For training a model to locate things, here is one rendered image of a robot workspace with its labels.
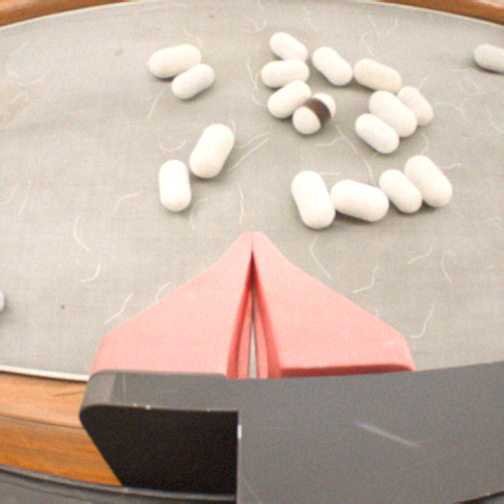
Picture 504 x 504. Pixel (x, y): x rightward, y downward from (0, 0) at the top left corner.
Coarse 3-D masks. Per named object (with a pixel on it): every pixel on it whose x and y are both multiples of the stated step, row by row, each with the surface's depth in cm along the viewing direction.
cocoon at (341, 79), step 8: (320, 48) 26; (328, 48) 26; (320, 56) 26; (328, 56) 26; (336, 56) 26; (320, 64) 26; (328, 64) 26; (336, 64) 26; (344, 64) 26; (328, 72) 26; (336, 72) 26; (344, 72) 26; (336, 80) 26; (344, 80) 26
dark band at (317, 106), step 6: (306, 102) 25; (312, 102) 25; (318, 102) 25; (312, 108) 25; (318, 108) 25; (324, 108) 25; (318, 114) 25; (324, 114) 25; (330, 114) 25; (324, 120) 25
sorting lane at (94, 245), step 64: (192, 0) 30; (256, 0) 30; (320, 0) 30; (0, 64) 29; (64, 64) 28; (128, 64) 28; (256, 64) 28; (384, 64) 28; (448, 64) 28; (0, 128) 27; (64, 128) 27; (128, 128) 27; (192, 128) 27; (256, 128) 27; (320, 128) 27; (448, 128) 27; (0, 192) 26; (64, 192) 26; (128, 192) 25; (192, 192) 25; (256, 192) 25; (0, 256) 24; (64, 256) 24; (128, 256) 24; (192, 256) 24; (320, 256) 24; (384, 256) 24; (448, 256) 24; (0, 320) 23; (64, 320) 23; (384, 320) 24; (448, 320) 23
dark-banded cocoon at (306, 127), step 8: (320, 96) 25; (328, 96) 25; (328, 104) 25; (296, 112) 25; (304, 112) 25; (312, 112) 25; (296, 120) 25; (304, 120) 25; (312, 120) 25; (296, 128) 26; (304, 128) 25; (312, 128) 25
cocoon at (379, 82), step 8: (360, 64) 26; (368, 64) 26; (376, 64) 26; (360, 72) 26; (368, 72) 26; (376, 72) 26; (384, 72) 26; (392, 72) 26; (360, 80) 26; (368, 80) 26; (376, 80) 26; (384, 80) 26; (392, 80) 26; (400, 80) 26; (376, 88) 26; (384, 88) 26; (392, 88) 26
